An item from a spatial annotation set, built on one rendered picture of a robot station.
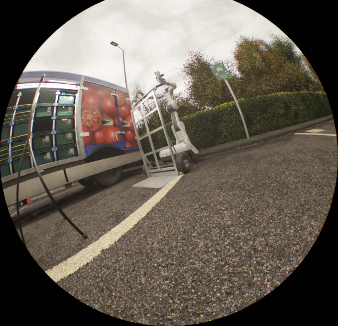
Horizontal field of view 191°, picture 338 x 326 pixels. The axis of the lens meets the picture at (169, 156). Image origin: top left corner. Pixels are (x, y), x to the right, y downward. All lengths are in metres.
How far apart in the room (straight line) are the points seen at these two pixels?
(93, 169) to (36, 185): 1.04
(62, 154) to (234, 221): 2.04
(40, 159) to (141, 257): 1.81
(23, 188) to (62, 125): 1.20
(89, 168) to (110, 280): 1.60
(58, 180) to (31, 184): 0.46
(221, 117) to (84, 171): 3.08
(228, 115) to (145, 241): 2.78
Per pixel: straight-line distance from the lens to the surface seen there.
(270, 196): 0.55
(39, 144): 2.00
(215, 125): 2.73
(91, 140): 1.91
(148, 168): 1.59
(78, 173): 1.73
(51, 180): 1.70
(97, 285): 0.44
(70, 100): 2.43
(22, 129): 2.19
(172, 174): 1.27
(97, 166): 1.85
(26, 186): 1.79
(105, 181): 1.99
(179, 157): 1.13
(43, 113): 2.24
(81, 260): 0.56
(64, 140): 2.00
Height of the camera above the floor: 0.31
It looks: 3 degrees down
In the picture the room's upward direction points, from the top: 16 degrees counter-clockwise
